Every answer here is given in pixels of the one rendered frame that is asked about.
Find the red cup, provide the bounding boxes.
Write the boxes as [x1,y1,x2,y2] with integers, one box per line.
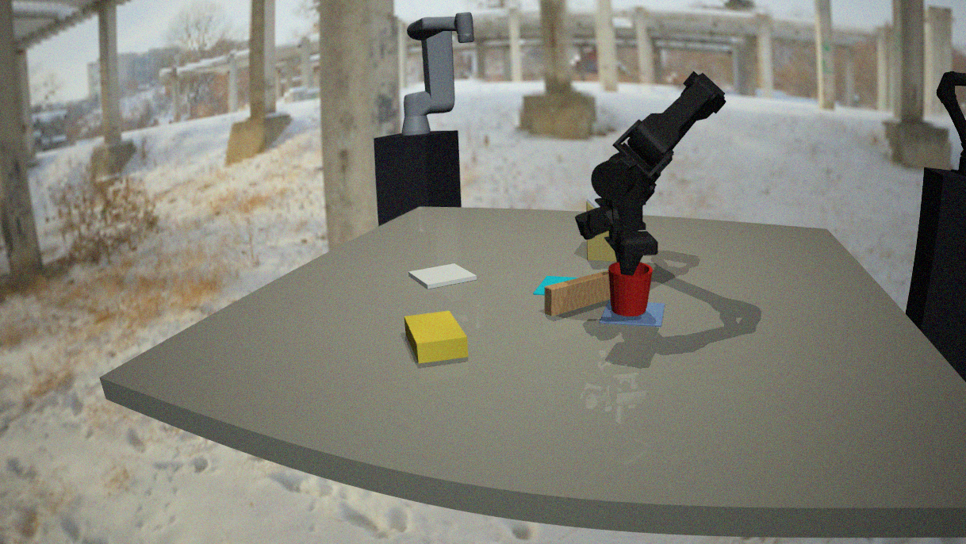
[608,262,653,316]

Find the light brown wooden plank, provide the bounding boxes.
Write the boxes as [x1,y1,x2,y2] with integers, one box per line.
[544,270,610,316]

